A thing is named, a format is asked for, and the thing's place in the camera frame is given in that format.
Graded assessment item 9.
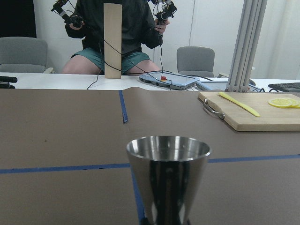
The steel jigger measuring cup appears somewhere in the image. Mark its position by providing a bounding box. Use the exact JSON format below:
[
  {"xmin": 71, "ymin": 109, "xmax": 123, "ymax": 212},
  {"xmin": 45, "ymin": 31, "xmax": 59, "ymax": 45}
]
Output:
[{"xmin": 126, "ymin": 136, "xmax": 211, "ymax": 225}]

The teach pendant with red button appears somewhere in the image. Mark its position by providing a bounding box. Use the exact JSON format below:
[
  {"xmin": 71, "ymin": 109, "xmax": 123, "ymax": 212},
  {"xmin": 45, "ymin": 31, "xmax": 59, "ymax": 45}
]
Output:
[{"xmin": 139, "ymin": 71, "xmax": 200, "ymax": 90}]

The blue tape line crosswise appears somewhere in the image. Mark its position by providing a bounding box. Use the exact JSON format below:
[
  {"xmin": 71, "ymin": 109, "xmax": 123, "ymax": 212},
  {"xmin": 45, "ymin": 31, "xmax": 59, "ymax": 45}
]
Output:
[{"xmin": 0, "ymin": 154, "xmax": 300, "ymax": 174}]

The grey office chair right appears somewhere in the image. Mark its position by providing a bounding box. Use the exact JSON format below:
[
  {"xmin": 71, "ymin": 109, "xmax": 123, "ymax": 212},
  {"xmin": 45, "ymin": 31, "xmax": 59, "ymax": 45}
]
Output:
[{"xmin": 176, "ymin": 46, "xmax": 215, "ymax": 77}]

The grey office chair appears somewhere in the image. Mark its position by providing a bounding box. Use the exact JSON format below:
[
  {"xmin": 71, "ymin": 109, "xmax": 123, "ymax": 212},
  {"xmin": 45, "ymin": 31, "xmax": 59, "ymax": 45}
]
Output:
[
  {"xmin": 0, "ymin": 37, "xmax": 54, "ymax": 74},
  {"xmin": 176, "ymin": 46, "xmax": 215, "ymax": 77}
]

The yellow plastic knife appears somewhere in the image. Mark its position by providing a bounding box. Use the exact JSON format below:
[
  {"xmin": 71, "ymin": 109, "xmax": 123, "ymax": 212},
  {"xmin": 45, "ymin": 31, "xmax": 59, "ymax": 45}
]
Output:
[{"xmin": 218, "ymin": 92, "xmax": 260, "ymax": 117}]

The blue tape line lengthwise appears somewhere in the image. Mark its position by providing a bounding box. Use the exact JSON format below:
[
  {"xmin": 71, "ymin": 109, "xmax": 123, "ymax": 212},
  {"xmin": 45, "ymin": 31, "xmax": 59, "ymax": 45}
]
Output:
[{"xmin": 119, "ymin": 90, "xmax": 145, "ymax": 225}]

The upright wooden plank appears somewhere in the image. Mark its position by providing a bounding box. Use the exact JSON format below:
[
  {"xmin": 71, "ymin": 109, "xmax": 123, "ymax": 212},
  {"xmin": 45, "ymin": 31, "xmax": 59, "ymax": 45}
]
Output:
[{"xmin": 104, "ymin": 2, "xmax": 122, "ymax": 79}]

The wooden cutting board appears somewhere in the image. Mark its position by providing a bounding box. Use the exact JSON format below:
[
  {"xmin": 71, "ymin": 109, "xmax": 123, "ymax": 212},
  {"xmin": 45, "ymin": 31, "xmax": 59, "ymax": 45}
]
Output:
[{"xmin": 198, "ymin": 91, "xmax": 300, "ymax": 131}]

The lemon slice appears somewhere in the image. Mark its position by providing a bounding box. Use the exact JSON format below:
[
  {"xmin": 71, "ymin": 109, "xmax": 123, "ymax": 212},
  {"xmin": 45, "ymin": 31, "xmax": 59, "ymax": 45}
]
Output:
[
  {"xmin": 268, "ymin": 98, "xmax": 293, "ymax": 108},
  {"xmin": 289, "ymin": 99, "xmax": 300, "ymax": 108}
]

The black keyboard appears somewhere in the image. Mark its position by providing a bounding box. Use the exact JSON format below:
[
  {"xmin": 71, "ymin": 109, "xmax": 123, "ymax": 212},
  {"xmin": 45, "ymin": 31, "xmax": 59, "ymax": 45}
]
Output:
[{"xmin": 268, "ymin": 82, "xmax": 300, "ymax": 92}]

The grey office chair left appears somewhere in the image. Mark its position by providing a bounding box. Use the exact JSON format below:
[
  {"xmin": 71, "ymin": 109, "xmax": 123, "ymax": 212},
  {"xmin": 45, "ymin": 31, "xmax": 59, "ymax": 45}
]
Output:
[{"xmin": 0, "ymin": 37, "xmax": 54, "ymax": 74}]

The aluminium frame post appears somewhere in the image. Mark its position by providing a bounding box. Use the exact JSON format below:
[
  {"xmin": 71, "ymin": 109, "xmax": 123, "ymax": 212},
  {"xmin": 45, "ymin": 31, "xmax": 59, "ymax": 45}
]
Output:
[{"xmin": 225, "ymin": 0, "xmax": 267, "ymax": 92}]

